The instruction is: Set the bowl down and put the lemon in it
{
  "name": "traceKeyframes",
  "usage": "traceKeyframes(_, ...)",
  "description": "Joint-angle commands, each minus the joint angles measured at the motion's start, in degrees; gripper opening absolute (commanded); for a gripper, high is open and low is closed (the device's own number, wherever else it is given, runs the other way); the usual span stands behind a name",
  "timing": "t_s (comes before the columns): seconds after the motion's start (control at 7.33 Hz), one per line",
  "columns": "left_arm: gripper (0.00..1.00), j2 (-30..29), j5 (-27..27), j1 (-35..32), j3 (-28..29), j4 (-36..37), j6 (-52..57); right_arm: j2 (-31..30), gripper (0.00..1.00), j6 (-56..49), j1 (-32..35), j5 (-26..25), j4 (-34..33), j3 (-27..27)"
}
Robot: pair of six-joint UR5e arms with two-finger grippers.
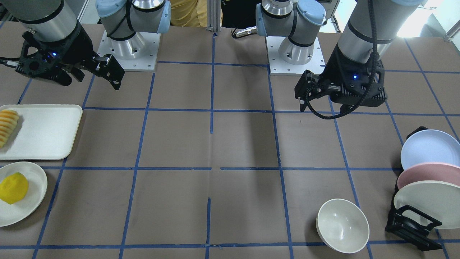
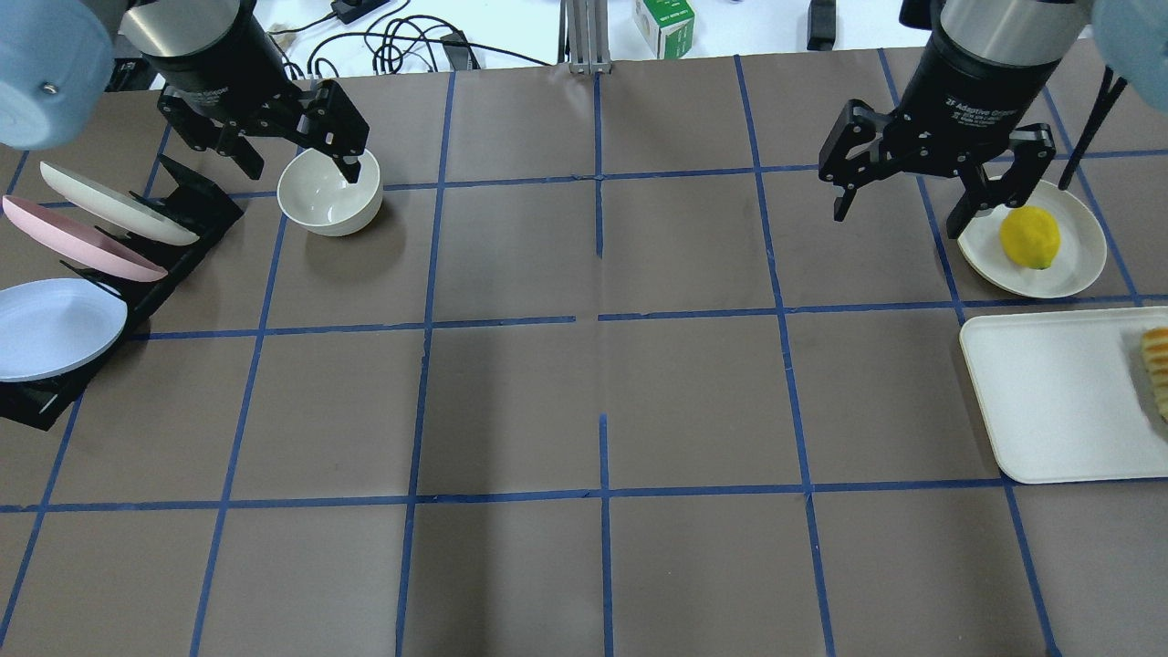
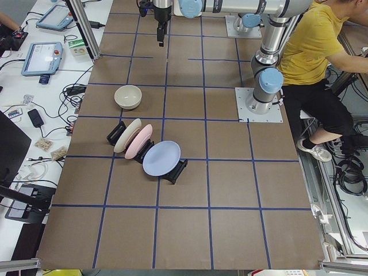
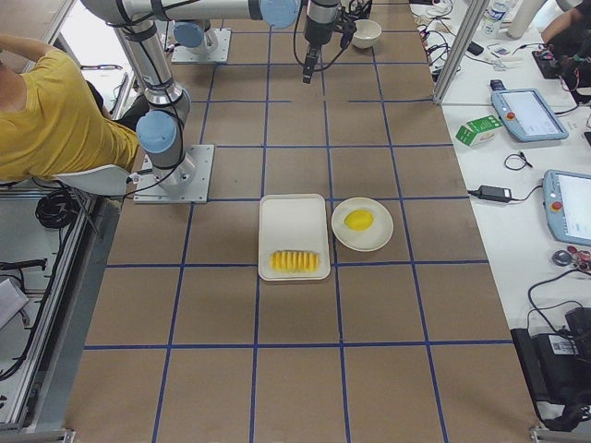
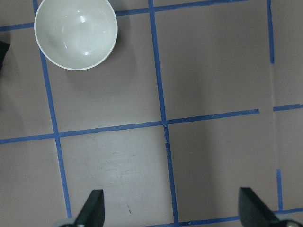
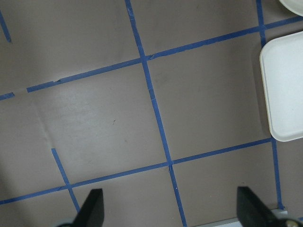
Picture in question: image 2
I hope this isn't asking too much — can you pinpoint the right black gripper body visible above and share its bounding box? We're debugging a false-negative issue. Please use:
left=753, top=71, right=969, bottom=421
left=881, top=18, right=1050, bottom=178

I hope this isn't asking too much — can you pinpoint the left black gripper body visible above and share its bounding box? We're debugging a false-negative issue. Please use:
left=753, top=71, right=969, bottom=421
left=137, top=1, right=300, bottom=144

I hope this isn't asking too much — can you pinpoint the cream ceramic bowl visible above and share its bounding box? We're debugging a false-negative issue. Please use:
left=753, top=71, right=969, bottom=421
left=276, top=150, right=383, bottom=237

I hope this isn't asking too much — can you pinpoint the yellow lemon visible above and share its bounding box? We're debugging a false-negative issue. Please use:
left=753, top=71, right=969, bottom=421
left=997, top=205, right=1062, bottom=270

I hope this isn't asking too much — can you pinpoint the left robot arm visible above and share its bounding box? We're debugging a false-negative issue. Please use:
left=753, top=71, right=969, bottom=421
left=1, top=1, right=369, bottom=184

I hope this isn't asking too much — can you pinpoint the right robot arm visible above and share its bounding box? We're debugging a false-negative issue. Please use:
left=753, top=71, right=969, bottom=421
left=818, top=1, right=1164, bottom=238

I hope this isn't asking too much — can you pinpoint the black plate rack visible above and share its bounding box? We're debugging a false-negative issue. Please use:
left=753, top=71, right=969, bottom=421
left=4, top=155, right=243, bottom=430

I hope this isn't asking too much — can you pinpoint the black power adapter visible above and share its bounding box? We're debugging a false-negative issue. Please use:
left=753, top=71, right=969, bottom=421
left=329, top=0, right=391, bottom=25

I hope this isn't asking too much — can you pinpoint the cream round plate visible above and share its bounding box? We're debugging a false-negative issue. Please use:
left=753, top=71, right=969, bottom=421
left=958, top=182, right=1107, bottom=299

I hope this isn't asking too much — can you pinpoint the cream plate in rack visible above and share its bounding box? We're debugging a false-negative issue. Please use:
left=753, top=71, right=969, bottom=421
left=40, top=161, right=199, bottom=245

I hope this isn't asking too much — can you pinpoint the black device on table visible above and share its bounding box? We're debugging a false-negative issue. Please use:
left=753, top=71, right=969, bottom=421
left=806, top=0, right=837, bottom=51

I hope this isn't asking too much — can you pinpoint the pink plate in rack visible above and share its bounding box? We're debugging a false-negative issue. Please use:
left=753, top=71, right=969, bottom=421
left=4, top=195, right=168, bottom=283

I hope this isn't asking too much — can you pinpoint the green white box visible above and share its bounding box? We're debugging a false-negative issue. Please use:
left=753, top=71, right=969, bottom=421
left=631, top=1, right=696, bottom=61

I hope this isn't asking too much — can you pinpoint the grilled bread piece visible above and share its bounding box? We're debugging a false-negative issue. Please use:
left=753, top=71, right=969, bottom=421
left=1140, top=326, right=1168, bottom=422

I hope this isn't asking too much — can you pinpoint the light blue plate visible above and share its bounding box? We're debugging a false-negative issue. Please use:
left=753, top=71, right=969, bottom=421
left=1, top=278, right=128, bottom=383

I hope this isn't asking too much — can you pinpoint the cream rectangular tray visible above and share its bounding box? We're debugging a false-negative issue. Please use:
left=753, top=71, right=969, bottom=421
left=959, top=307, right=1167, bottom=484

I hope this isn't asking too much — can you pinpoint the black cable bundle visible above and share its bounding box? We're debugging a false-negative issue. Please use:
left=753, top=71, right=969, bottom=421
left=265, top=0, right=552, bottom=78

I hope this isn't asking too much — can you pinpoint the aluminium profile post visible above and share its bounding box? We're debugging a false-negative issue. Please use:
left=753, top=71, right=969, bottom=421
left=558, top=1, right=612, bottom=75

